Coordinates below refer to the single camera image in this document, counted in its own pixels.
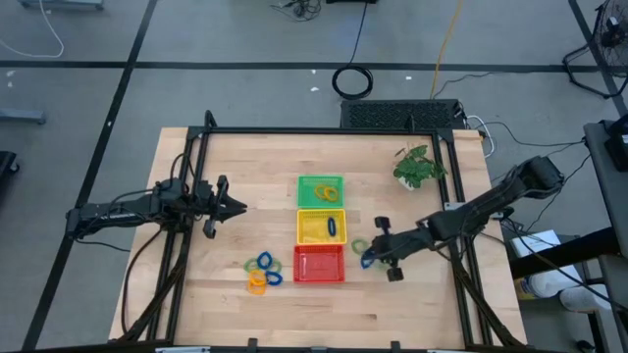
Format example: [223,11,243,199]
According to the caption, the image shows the white floor cable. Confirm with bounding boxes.
[0,0,66,59]

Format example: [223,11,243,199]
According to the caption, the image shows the grey table foot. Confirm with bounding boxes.
[18,0,105,11]
[0,108,47,126]

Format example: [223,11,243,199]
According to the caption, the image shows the yellow plastic basket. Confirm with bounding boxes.
[295,208,348,246]

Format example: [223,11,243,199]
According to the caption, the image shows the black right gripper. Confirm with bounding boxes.
[361,216,421,283]

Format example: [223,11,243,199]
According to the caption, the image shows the yellow hanging cable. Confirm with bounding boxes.
[430,0,465,101]

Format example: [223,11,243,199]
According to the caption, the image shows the black floor object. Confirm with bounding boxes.
[0,150,21,177]

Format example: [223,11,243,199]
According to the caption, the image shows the thin black floor cable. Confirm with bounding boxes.
[465,120,588,148]

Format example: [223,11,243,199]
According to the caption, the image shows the white looped cable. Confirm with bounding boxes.
[465,115,497,159]

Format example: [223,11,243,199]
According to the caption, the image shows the black desk equipment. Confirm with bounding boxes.
[603,115,628,173]

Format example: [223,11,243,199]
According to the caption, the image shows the grey side desk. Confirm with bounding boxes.
[583,115,628,353]

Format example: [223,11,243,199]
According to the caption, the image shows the person's foot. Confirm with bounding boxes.
[528,268,573,300]
[558,285,614,314]

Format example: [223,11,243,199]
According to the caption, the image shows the black mesh computer tower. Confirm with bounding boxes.
[340,99,467,131]

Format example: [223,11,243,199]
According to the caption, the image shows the red plastic basket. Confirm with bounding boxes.
[292,244,346,284]

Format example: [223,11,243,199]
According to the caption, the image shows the black aluminium frame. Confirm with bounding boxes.
[117,110,529,353]

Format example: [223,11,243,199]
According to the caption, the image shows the green plastic basket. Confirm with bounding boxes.
[296,175,345,210]

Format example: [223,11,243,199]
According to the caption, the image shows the black coiled floor cable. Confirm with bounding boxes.
[332,0,379,101]

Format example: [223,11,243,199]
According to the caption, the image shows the green artificial plant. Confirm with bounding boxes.
[392,143,448,191]

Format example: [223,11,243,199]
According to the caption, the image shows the black floor fan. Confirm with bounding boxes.
[561,0,628,99]

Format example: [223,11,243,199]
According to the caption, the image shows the black cable bundle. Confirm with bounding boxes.
[269,0,323,22]

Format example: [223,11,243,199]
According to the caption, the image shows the white paper sheets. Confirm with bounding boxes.
[509,228,563,260]

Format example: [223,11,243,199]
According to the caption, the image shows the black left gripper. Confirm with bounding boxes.
[194,175,248,240]

